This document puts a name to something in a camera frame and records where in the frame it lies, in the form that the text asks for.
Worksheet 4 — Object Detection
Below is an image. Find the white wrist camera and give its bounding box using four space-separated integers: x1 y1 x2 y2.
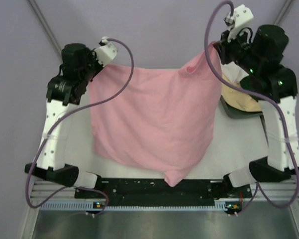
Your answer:
94 37 118 66
224 4 254 42

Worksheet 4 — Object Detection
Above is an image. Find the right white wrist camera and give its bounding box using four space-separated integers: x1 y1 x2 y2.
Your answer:
224 4 254 42

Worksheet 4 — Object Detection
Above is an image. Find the grey plastic bin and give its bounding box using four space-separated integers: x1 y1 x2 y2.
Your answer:
220 96 263 120

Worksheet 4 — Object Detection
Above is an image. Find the right aluminium corner post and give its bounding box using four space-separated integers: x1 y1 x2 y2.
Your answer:
273 0 296 25

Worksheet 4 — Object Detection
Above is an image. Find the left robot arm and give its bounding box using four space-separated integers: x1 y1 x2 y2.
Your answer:
24 40 117 198

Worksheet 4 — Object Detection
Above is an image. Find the white t shirt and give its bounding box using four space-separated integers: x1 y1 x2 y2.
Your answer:
221 62 248 84

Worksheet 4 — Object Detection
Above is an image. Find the purple cable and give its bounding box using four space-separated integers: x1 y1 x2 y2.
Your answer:
26 37 135 220
204 0 299 217

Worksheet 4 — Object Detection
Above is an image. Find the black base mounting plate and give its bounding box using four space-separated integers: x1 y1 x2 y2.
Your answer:
74 177 254 207

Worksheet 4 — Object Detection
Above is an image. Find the aluminium frame rail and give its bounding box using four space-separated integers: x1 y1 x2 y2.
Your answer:
29 180 297 201

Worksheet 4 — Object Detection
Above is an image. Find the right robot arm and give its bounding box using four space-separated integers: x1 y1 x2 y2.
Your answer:
214 24 299 197

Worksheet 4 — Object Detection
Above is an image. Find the grey slotted cable duct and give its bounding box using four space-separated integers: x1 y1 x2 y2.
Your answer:
41 201 240 212

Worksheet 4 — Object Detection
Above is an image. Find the beige t shirt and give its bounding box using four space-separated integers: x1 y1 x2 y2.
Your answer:
221 73 262 113

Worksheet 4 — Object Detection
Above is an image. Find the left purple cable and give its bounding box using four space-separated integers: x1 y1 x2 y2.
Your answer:
26 37 135 220

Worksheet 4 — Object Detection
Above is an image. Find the left aluminium corner post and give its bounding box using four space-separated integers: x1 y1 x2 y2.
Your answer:
26 0 62 59

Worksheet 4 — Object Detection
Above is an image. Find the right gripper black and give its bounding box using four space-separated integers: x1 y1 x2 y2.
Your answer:
213 25 261 76

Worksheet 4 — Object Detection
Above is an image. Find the pink t shirt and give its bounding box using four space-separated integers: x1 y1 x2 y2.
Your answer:
89 53 221 187

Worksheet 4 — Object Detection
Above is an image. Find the aluminium corner post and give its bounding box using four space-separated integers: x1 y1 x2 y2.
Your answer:
26 0 62 59
273 0 296 25

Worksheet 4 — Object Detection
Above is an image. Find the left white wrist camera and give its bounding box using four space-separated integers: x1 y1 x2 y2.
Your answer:
94 37 118 66

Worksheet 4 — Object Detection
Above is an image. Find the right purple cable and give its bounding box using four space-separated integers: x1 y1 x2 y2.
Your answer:
204 0 299 217

